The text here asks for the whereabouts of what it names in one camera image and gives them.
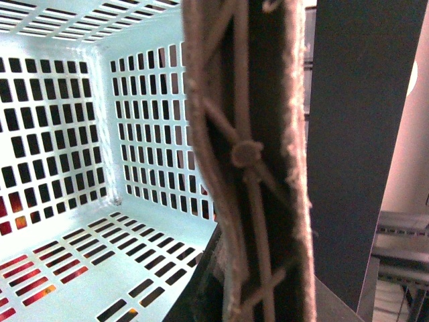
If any light blue plastic basket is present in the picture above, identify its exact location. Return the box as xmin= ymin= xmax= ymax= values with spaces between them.
xmin=1 ymin=1 xmax=216 ymax=321

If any brown basket handle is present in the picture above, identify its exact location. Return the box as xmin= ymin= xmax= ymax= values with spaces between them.
xmin=182 ymin=1 xmax=316 ymax=321

